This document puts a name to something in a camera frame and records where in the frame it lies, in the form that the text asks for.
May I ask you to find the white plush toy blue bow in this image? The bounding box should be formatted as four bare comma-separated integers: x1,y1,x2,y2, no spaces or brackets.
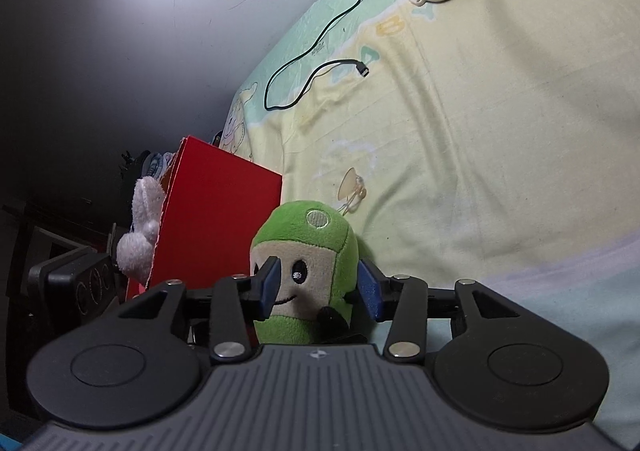
116,175,166,284

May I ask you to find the green plush toy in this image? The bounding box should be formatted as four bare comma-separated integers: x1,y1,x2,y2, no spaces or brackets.
249,200,362,347

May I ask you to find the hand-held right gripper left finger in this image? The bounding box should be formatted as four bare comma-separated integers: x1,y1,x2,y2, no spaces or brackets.
117,255,281,364

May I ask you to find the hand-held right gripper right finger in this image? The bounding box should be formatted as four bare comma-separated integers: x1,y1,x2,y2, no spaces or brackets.
356,258,521,363

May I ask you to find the bear print bedsheet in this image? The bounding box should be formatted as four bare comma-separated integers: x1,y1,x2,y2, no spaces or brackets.
220,0,640,437

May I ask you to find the clear suction cup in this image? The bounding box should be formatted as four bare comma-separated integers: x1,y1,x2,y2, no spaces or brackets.
336,167,368,214

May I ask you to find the red box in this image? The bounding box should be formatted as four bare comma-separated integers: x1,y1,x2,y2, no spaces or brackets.
125,134,284,302

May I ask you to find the pile of clothes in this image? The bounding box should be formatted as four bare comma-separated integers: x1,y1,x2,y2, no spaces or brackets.
120,148,178,182

